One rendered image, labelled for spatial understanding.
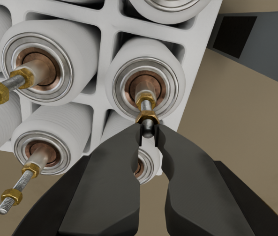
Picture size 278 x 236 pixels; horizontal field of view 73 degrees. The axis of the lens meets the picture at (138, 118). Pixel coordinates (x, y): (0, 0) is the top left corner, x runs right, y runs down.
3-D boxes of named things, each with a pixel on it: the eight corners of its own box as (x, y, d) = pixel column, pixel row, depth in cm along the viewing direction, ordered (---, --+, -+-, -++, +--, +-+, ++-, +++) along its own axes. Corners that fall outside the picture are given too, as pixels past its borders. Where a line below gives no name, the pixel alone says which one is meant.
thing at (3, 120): (2, 103, 43) (-81, 155, 27) (3, 62, 38) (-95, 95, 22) (45, 116, 44) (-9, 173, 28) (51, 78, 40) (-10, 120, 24)
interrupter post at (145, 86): (131, 93, 22) (130, 105, 19) (140, 75, 21) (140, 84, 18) (149, 102, 23) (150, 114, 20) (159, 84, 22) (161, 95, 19)
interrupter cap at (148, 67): (102, 102, 23) (101, 105, 22) (129, 42, 20) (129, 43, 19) (157, 127, 24) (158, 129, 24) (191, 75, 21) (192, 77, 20)
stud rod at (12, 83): (27, 67, 19) (-33, 93, 13) (38, 70, 19) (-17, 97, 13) (27, 76, 20) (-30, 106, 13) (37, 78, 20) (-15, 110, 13)
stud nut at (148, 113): (149, 132, 16) (149, 138, 15) (131, 123, 16) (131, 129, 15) (162, 115, 15) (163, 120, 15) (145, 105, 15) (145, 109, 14)
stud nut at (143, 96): (147, 112, 19) (147, 116, 19) (133, 104, 19) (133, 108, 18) (158, 97, 19) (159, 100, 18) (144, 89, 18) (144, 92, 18)
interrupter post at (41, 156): (41, 160, 27) (29, 177, 24) (32, 147, 26) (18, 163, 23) (56, 156, 27) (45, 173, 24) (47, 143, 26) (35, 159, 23)
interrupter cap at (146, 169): (102, 183, 29) (101, 186, 29) (100, 143, 26) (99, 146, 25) (151, 185, 29) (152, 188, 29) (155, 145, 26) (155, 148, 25)
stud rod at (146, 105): (146, 101, 21) (150, 141, 14) (139, 96, 20) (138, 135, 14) (151, 93, 20) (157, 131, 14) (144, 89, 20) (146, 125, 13)
